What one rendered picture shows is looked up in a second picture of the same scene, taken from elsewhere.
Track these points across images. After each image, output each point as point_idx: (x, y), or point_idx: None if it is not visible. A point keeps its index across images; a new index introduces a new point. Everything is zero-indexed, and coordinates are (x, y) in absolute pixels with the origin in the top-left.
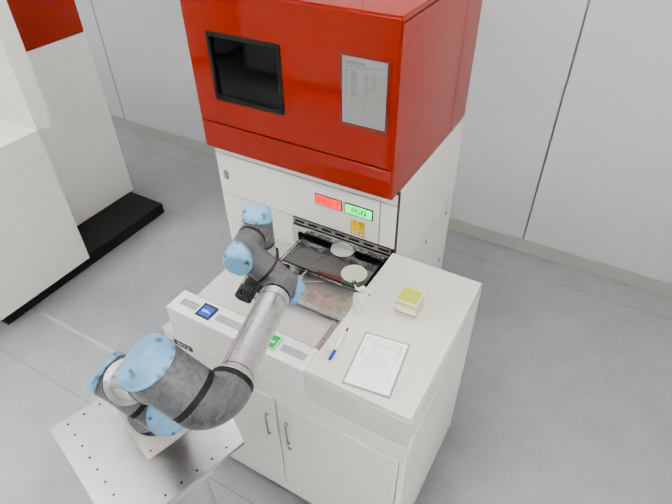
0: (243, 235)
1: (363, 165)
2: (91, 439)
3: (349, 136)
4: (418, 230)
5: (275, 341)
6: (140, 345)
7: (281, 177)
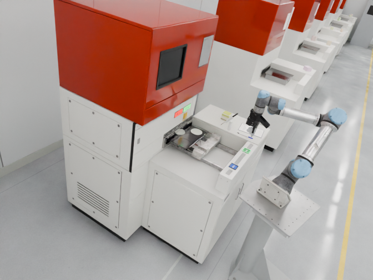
0: (276, 97)
1: (199, 81)
2: (288, 219)
3: (198, 72)
4: None
5: (246, 149)
6: (334, 114)
7: (164, 117)
